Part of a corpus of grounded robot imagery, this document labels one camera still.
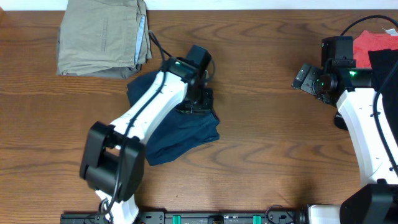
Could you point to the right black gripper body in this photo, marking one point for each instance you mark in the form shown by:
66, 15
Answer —
313, 73

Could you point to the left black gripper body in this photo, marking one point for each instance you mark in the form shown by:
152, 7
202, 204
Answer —
202, 102

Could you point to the dark blue denim shorts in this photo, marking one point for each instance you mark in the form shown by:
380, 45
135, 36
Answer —
178, 132

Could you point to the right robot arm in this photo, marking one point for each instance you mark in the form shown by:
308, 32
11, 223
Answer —
352, 92

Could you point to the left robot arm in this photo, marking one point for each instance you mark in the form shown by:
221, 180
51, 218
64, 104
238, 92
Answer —
113, 158

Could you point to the red garment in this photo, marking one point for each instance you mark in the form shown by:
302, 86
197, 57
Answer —
368, 41

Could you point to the folded khaki trousers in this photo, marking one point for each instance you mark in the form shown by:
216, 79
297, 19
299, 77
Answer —
103, 38

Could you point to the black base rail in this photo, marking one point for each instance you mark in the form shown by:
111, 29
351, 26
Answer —
272, 216

